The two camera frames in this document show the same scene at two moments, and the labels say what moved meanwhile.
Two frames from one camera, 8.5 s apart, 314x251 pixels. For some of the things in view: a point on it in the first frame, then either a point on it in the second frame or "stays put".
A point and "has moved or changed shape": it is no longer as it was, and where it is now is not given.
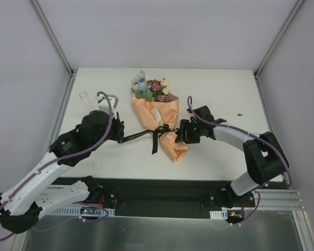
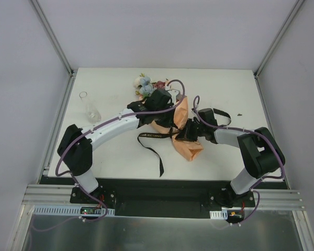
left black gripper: x=118 y=129 -> x=165 y=122
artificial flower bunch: x=150 y=90 has moved or changed shape
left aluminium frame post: x=52 y=36 stays put
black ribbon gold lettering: x=158 y=131 -> x=171 y=134
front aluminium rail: x=288 y=200 stays put
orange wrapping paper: x=162 y=113 has moved or changed shape
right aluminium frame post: x=295 y=9 stays put
